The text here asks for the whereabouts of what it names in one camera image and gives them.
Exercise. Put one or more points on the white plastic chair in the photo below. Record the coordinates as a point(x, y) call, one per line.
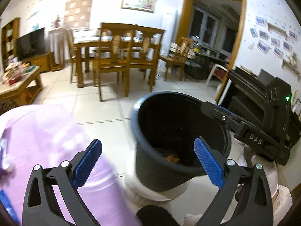
point(215, 69)

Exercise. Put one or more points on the purple tablecloth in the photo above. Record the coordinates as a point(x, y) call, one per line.
point(58, 141)

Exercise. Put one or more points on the blue tissue packet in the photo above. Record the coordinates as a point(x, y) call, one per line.
point(3, 202)

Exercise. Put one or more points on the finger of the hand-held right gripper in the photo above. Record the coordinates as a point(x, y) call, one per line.
point(218, 116)
point(225, 110)

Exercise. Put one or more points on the black cloth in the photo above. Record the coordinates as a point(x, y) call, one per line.
point(154, 216)

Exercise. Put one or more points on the black plastic bucket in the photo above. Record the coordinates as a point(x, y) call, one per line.
point(160, 169)

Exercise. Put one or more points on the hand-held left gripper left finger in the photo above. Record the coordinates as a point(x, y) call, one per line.
point(87, 164)

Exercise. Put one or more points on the wooden dining table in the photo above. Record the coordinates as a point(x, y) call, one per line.
point(81, 49)

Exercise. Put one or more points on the person's right hand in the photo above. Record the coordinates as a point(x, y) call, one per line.
point(254, 159)

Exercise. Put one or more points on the wooden door frame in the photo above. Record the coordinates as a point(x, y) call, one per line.
point(239, 40)

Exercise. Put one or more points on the white standing air conditioner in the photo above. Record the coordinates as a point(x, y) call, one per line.
point(168, 33)

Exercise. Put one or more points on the flat screen television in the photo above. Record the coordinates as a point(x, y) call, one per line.
point(30, 43)

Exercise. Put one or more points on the wooden coffee table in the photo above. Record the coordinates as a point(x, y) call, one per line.
point(21, 84)

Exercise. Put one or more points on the framed floral wall picture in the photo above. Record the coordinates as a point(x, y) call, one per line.
point(138, 0)

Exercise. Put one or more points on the tall wooden plant stand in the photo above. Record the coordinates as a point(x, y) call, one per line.
point(57, 49)

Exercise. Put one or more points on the red vase with flowers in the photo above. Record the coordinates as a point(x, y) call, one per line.
point(57, 22)

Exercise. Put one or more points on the small wooden wall shelf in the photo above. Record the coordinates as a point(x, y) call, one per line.
point(291, 66)
point(277, 29)

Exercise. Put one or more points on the group of wall photos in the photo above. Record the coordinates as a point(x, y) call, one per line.
point(272, 40)

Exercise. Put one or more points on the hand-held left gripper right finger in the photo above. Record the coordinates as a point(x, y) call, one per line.
point(208, 163)

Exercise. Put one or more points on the pink patterned roller blind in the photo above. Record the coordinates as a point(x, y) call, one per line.
point(78, 8)

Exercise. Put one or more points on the wooden television cabinet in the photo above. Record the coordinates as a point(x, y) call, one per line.
point(40, 62)

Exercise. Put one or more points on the wooden bookshelf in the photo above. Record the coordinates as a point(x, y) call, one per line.
point(10, 35)

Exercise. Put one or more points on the orange snack wrapper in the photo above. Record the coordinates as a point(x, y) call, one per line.
point(171, 158)

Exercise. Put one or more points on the wooden dining chair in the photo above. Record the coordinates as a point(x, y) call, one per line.
point(110, 67)
point(71, 51)
point(145, 61)
point(175, 60)

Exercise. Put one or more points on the person's right forearm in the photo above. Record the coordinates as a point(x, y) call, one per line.
point(283, 202)

